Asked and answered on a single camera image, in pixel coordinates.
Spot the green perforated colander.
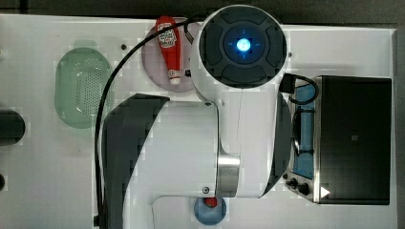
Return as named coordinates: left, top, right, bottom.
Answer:
left=54, top=39, right=113, bottom=129

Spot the red ketchup bottle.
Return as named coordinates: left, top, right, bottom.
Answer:
left=158, top=28, right=181, bottom=85

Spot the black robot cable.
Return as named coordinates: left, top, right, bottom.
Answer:
left=94, top=18, right=200, bottom=228

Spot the red strawberry toy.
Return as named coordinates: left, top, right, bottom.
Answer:
left=203, top=198, right=218, bottom=208

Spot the black toaster oven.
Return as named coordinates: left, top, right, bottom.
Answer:
left=283, top=75, right=392, bottom=205

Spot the blue small bowl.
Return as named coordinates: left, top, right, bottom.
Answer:
left=194, top=197, right=227, bottom=226

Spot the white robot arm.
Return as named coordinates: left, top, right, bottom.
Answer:
left=98, top=5, right=292, bottom=229

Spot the lilac round plate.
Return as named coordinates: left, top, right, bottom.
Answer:
left=141, top=27, right=194, bottom=93

